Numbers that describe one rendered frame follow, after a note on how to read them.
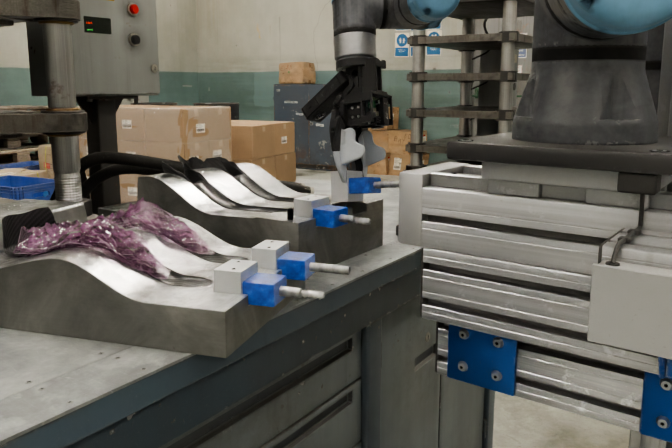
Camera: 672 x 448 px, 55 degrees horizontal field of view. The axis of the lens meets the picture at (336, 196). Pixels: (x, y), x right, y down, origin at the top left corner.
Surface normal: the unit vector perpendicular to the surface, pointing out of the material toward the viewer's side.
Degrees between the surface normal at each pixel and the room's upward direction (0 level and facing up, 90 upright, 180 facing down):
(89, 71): 90
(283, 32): 90
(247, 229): 90
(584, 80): 72
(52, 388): 0
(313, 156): 90
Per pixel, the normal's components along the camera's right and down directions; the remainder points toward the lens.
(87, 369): 0.00, -0.99
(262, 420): 0.83, 0.10
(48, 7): 0.33, 0.16
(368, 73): -0.57, 0.00
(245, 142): -0.41, 0.15
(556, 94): -0.66, -0.18
